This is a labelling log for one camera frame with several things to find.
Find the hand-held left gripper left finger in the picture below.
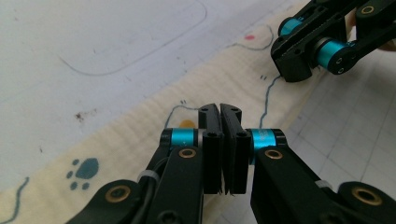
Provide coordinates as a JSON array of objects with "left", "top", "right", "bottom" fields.
[{"left": 198, "top": 103, "right": 225, "bottom": 195}]

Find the white gridded mat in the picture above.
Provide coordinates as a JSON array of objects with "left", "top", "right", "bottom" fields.
[{"left": 0, "top": 0, "right": 396, "bottom": 224}]

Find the cream cloth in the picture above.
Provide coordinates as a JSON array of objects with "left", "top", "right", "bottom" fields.
[{"left": 0, "top": 0, "right": 356, "bottom": 224}]

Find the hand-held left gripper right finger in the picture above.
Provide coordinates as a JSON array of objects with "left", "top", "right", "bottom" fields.
[{"left": 219, "top": 103, "right": 252, "bottom": 196}]

